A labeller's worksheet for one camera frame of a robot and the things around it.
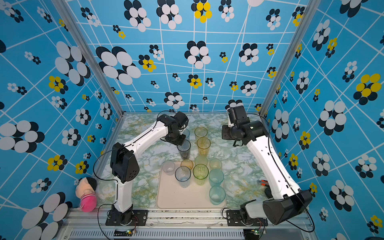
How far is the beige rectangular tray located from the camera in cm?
79

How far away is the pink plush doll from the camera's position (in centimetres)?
74

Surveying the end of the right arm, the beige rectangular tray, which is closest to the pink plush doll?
the beige rectangular tray

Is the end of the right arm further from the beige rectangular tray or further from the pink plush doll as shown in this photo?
the pink plush doll

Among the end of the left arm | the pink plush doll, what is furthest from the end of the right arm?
the pink plush doll

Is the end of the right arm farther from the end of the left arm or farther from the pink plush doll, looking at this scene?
the pink plush doll

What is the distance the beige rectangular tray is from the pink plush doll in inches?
12.7
